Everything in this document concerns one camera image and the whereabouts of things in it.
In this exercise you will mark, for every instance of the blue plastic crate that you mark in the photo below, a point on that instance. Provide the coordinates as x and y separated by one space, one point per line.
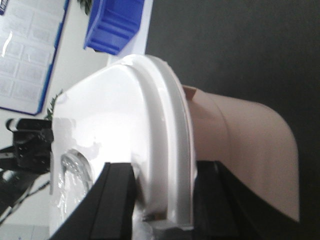
112 24

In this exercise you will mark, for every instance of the white plastic lidded bin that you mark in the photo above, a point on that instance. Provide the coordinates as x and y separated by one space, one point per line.
136 111

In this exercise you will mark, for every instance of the dark grey table mat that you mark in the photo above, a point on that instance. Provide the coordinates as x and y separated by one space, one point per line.
267 51

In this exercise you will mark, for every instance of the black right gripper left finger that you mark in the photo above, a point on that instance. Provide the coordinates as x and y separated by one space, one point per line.
107 210

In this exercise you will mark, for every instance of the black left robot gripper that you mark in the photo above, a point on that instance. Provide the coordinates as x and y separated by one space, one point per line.
22 163

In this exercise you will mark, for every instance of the blue framed wall poster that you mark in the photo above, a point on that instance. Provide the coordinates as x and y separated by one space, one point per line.
30 32

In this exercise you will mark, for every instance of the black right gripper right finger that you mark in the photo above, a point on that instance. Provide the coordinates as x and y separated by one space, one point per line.
225 209

